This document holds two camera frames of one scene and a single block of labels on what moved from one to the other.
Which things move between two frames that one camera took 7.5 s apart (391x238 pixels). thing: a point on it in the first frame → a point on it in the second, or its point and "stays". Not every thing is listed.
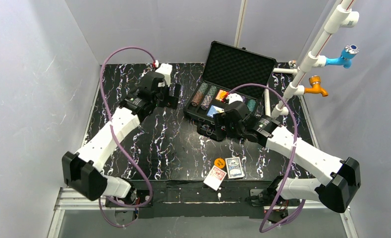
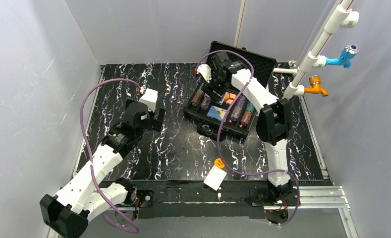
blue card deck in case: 213,110 stays
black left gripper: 170,97 → 154,116
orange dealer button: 219,162 stays
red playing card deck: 215,177 stays
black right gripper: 220,126 → 214,89
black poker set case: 229,71 stays
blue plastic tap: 348,52 stays
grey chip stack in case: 210,93 stays
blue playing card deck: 234,167 → 223,98
